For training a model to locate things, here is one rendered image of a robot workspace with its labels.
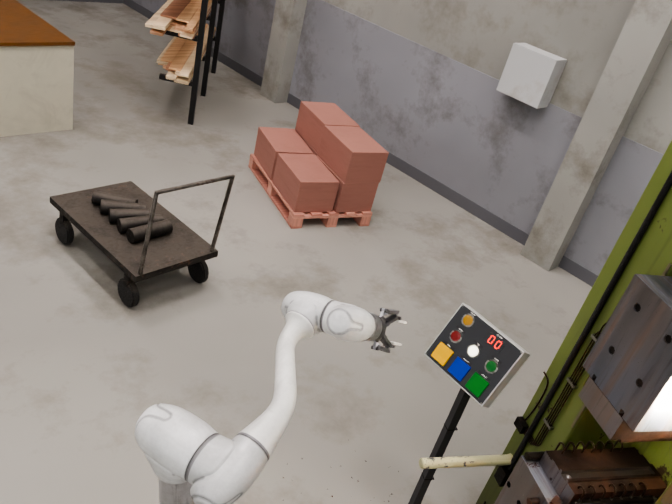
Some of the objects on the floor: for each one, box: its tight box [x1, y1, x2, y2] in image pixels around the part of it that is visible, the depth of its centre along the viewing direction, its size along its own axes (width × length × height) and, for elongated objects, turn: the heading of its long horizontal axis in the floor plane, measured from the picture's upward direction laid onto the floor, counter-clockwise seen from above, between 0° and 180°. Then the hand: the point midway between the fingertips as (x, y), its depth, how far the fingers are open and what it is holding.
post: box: [408, 388, 471, 504], centre depth 296 cm, size 4×4×108 cm
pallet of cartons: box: [248, 101, 389, 229], centre depth 573 cm, size 85×120×71 cm
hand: (397, 332), depth 213 cm, fingers open, 7 cm apart
